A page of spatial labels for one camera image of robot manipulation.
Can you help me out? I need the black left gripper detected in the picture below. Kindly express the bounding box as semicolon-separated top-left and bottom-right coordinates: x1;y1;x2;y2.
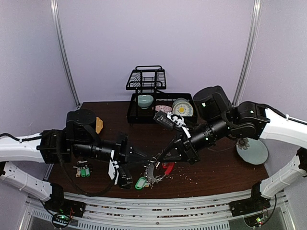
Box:
71;131;153;170

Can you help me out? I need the large keyring with red handle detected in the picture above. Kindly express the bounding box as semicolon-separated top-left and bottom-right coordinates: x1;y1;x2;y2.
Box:
135;162;175;190

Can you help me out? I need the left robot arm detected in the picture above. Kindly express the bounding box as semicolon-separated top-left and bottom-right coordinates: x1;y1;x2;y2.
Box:
0;109;154;219

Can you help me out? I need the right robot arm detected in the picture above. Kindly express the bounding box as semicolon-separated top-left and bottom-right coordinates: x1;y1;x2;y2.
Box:
154;86;307;217

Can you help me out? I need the yellow daisy plate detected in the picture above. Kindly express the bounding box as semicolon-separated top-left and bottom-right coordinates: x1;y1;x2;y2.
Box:
172;102;194;116

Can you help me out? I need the pink patterned bowl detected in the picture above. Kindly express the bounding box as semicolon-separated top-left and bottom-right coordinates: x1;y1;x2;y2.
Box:
155;105;172;113

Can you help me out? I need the pale green plate behind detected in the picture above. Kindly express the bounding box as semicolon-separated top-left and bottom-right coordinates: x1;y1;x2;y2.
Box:
172;97;189;108

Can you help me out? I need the green tagged key bunch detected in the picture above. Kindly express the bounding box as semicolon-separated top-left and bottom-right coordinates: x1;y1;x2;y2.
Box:
73;160;93;178

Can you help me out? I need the celadon green bowl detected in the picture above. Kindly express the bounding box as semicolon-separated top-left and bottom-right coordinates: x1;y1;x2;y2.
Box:
137;95;154;109

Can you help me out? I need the light green flower plate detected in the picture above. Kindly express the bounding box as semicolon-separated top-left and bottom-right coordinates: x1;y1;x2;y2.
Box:
236;138;268;165

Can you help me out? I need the left base circuit board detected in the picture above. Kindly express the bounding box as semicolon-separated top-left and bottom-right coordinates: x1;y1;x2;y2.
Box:
51;213;72;228

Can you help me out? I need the base circuit board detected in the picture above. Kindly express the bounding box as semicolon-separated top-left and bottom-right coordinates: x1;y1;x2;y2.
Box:
51;213;72;228
244;214;269;228

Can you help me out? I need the right base circuit board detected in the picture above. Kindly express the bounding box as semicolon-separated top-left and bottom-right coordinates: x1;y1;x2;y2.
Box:
244;214;269;228

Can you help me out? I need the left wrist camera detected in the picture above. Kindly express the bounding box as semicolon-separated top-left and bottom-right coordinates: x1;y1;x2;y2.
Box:
108;161;133;189

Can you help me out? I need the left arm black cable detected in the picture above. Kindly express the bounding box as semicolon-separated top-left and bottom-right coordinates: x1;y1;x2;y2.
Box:
0;133;116;197

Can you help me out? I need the black wire dish rack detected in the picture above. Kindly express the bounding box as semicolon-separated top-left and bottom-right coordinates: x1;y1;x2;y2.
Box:
126;65;198;124

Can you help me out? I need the aluminium front rail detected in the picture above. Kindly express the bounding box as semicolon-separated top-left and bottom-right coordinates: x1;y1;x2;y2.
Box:
24;188;292;230

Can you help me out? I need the right aluminium frame post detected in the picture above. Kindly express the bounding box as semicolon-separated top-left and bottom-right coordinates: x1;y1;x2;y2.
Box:
232;0;262;106

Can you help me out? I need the aluminium frame post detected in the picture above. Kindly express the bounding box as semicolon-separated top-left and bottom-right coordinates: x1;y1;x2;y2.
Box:
50;0;81;108
232;0;262;106

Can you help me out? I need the left aluminium frame post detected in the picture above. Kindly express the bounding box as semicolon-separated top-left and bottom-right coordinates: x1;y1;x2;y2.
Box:
50;0;81;108

